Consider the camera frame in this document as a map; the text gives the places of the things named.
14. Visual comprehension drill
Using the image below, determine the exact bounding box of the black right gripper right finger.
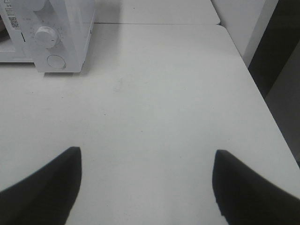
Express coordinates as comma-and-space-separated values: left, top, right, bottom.
212, 150, 300, 225

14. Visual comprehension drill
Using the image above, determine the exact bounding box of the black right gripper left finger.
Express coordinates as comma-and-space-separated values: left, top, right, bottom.
0, 147, 82, 225

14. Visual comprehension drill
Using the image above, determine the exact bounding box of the round white door button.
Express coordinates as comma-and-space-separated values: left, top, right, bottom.
47, 55, 66, 69

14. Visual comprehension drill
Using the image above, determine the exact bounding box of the white timer knob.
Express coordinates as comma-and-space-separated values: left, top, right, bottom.
34, 26, 59, 49

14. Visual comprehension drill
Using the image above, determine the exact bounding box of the white microwave oven body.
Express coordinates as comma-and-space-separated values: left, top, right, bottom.
0, 0, 96, 73

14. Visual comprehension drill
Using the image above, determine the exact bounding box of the white upper power knob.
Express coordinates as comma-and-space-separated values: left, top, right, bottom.
29, 0, 47, 11

